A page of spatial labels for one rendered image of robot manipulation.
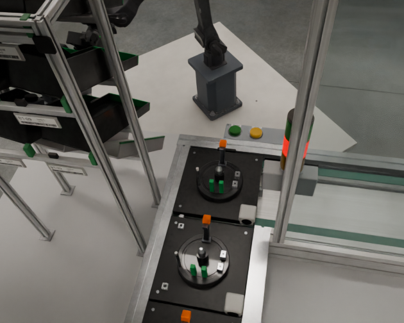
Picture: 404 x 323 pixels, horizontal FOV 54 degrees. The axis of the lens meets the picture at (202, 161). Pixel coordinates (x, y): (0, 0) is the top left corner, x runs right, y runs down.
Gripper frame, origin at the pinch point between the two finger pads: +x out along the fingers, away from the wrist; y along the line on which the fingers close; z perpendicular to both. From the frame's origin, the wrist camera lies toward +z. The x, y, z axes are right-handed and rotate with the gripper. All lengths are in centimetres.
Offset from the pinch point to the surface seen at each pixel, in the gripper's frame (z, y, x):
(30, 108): 25.1, 15.6, 21.9
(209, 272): -22, 47, 37
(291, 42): -179, 18, -155
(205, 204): -29, 38, 19
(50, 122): 22.3, 18.6, 22.5
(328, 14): 38, 64, 4
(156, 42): -168, -86, -127
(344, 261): -36, 79, 22
